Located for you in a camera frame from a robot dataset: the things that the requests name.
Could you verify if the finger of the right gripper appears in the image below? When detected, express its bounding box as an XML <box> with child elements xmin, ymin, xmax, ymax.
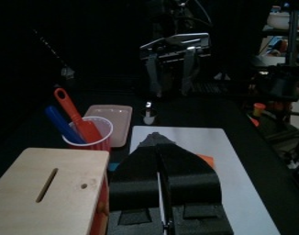
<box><xmin>144</xmin><ymin>52</ymin><xmax>164</xmax><ymax>98</ymax></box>
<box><xmin>180</xmin><ymin>46</ymin><xmax>199</xmax><ymax>96</ymax></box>

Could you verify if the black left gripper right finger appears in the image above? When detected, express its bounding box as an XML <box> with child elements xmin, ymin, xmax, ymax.
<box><xmin>155</xmin><ymin>131</ymin><xmax>235</xmax><ymax>235</ymax></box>

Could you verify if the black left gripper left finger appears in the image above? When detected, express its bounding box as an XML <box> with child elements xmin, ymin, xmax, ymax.
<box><xmin>107</xmin><ymin>131</ymin><xmax>166</xmax><ymax>235</ymax></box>

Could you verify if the orange toy carrot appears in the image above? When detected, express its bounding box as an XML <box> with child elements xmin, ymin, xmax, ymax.
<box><xmin>196</xmin><ymin>153</ymin><xmax>216</xmax><ymax>169</ymax></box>

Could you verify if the white cutting board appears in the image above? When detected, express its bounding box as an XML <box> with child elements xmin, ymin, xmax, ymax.
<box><xmin>128</xmin><ymin>125</ymin><xmax>282</xmax><ymax>235</ymax></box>

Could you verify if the small teal toy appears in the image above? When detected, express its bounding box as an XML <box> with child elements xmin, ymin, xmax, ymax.
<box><xmin>107</xmin><ymin>162</ymin><xmax>122</xmax><ymax>173</ymax></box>

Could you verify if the small silver white object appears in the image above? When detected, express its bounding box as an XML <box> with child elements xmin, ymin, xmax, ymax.
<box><xmin>142</xmin><ymin>101</ymin><xmax>158</xmax><ymax>126</ymax></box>

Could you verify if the red plastic cup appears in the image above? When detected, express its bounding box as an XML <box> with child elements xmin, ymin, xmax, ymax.
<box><xmin>62</xmin><ymin>116</ymin><xmax>115</xmax><ymax>152</ymax></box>

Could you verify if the pink plastic tray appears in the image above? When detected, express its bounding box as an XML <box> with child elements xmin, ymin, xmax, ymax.
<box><xmin>83</xmin><ymin>104</ymin><xmax>134</xmax><ymax>149</ymax></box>

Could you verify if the small white clamp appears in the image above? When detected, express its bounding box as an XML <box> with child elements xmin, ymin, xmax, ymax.
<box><xmin>60</xmin><ymin>66</ymin><xmax>76</xmax><ymax>78</ymax></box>

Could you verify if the small red yellow toy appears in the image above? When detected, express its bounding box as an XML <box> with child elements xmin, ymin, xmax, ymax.
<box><xmin>252</xmin><ymin>102</ymin><xmax>267</xmax><ymax>118</ymax></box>

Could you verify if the wooden box with slot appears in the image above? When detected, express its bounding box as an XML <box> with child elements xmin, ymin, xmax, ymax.
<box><xmin>0</xmin><ymin>147</ymin><xmax>112</xmax><ymax>235</ymax></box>

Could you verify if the black equipment stand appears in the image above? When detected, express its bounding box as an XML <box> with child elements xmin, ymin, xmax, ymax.
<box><xmin>248</xmin><ymin>62</ymin><xmax>299</xmax><ymax>104</ymax></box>

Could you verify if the green red toy piece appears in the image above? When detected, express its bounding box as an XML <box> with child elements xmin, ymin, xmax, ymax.
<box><xmin>248</xmin><ymin>117</ymin><xmax>262</xmax><ymax>128</ymax></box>

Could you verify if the red toy spatula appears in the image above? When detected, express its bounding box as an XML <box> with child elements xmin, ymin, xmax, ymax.
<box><xmin>52</xmin><ymin>87</ymin><xmax>104</xmax><ymax>144</ymax></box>

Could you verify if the blue toy utensil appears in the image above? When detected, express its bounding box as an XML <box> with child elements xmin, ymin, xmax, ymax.
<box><xmin>44</xmin><ymin>105</ymin><xmax>88</xmax><ymax>145</ymax></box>

